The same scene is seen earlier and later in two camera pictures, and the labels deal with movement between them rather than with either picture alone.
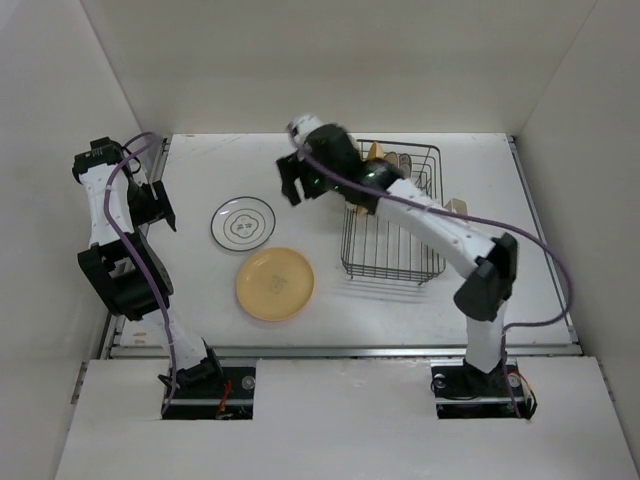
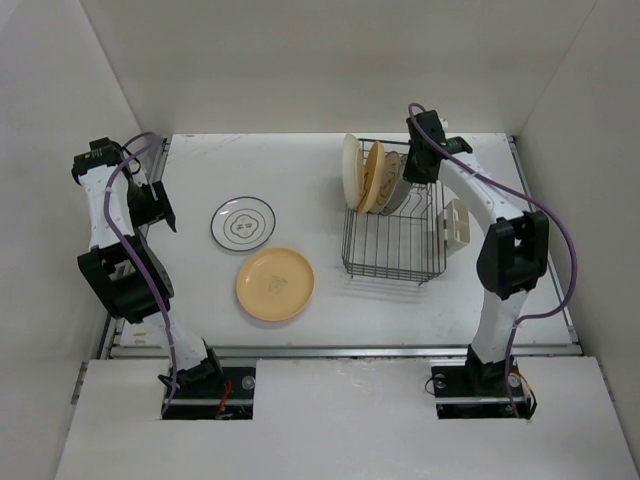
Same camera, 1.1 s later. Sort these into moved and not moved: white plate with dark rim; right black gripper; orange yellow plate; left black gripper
Moved: right black gripper
Not moved: white plate with dark rim; left black gripper; orange yellow plate
